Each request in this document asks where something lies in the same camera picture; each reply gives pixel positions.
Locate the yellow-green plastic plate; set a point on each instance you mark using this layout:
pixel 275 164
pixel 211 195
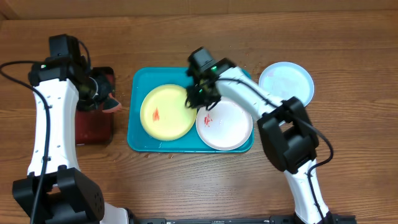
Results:
pixel 163 113

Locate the white plastic plate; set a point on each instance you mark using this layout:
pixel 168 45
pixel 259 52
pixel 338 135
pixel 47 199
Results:
pixel 225 127

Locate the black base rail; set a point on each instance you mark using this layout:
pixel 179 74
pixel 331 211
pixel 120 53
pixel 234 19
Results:
pixel 275 219

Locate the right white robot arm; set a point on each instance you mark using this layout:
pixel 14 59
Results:
pixel 288 138

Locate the brown cardboard back panel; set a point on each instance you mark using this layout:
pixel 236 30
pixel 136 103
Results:
pixel 67 9

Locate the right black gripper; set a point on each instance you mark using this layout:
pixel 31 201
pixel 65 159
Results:
pixel 196 104

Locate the light blue plastic plate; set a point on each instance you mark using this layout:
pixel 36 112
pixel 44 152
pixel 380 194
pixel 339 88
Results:
pixel 287 79

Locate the teal plastic tray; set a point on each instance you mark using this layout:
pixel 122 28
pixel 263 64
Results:
pixel 144 81

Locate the black tray with red water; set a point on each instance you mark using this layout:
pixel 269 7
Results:
pixel 95 126

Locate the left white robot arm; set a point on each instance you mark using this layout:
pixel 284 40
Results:
pixel 55 190

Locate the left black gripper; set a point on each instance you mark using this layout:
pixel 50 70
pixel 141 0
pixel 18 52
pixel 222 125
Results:
pixel 83 104

